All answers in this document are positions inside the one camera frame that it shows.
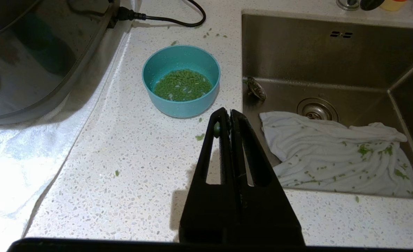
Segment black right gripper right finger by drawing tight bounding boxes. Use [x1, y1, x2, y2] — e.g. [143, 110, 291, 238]
[230, 109, 305, 244]

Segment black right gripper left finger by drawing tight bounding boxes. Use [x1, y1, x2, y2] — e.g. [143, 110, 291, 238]
[179, 107, 242, 244]

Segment teal bowl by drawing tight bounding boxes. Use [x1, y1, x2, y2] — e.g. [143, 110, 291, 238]
[142, 45, 221, 118]

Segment chopped green vegetables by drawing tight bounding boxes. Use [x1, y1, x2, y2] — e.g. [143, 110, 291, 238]
[153, 69, 213, 102]

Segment dark grey rice cooker base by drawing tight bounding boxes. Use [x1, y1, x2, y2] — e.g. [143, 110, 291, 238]
[0, 0, 120, 125]

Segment white cloth with green bits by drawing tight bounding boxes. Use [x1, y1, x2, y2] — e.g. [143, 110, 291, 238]
[259, 111, 413, 199]

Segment metal sink drain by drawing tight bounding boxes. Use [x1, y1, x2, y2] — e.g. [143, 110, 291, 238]
[297, 97, 340, 123]

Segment metal sink plug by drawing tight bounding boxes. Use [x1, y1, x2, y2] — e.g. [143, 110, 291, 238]
[243, 76, 267, 102]

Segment stainless steel sink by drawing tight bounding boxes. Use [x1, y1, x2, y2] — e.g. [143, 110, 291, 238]
[241, 10, 413, 201]

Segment white towel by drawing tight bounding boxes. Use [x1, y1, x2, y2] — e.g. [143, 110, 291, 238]
[0, 0, 138, 252]

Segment black power cord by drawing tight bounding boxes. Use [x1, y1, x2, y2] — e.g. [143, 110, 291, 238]
[117, 0, 207, 28]

